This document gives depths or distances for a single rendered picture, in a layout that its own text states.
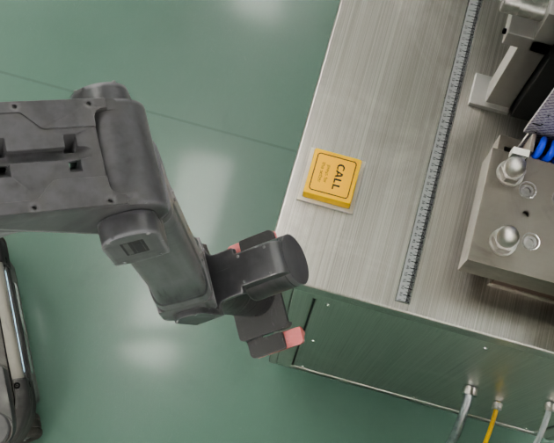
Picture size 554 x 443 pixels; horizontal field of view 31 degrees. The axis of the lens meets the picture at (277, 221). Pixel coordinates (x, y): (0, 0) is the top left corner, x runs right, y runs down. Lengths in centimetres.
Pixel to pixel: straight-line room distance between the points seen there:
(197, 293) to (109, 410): 135
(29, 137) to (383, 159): 91
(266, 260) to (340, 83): 53
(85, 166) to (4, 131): 5
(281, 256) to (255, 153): 140
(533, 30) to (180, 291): 61
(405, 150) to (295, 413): 95
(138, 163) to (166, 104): 183
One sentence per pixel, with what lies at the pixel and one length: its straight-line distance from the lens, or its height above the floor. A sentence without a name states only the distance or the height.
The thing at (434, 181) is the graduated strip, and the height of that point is 90.
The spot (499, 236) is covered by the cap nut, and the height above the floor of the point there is 106.
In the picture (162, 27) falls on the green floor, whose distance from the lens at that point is 258.
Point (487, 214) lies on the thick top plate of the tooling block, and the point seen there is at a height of 103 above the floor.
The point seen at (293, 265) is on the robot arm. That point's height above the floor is 125.
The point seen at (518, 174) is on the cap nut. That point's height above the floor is 106.
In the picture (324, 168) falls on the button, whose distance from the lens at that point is 145.
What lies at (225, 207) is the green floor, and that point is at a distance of 239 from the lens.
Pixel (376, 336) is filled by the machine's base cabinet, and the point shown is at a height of 67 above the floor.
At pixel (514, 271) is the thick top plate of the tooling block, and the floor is 103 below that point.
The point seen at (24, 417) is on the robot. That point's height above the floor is 24.
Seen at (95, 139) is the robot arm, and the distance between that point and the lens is 66.
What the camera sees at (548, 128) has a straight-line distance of 139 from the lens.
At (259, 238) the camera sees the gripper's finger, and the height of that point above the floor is 112.
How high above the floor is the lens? 229
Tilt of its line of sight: 74 degrees down
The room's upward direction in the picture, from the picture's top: 7 degrees clockwise
